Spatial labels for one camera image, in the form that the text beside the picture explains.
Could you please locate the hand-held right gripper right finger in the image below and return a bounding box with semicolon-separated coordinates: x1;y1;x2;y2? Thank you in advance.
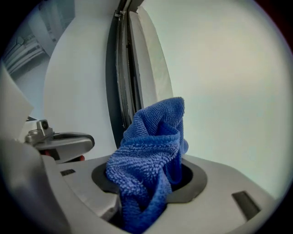
146;154;276;234

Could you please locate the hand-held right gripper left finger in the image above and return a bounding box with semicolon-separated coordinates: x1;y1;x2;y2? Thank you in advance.
42;156;120;220

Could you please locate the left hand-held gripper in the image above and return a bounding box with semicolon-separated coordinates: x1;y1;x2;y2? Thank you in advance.
24;119;95;164

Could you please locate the blue cleaning cloth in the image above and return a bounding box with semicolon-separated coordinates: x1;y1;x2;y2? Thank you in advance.
105;96;190;234

